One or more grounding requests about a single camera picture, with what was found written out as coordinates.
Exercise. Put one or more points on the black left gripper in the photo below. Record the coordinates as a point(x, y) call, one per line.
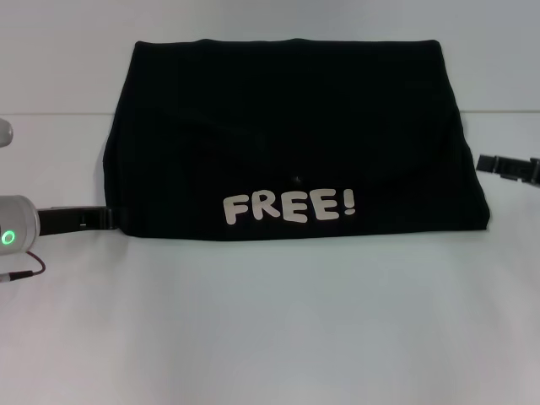
point(67, 219)

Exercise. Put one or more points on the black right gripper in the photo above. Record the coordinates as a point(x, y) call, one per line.
point(536, 171)

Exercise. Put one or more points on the black shirt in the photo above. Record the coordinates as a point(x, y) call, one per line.
point(295, 126)

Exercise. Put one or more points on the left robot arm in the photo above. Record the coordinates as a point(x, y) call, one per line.
point(17, 225)

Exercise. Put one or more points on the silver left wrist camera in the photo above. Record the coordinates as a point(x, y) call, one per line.
point(5, 133)

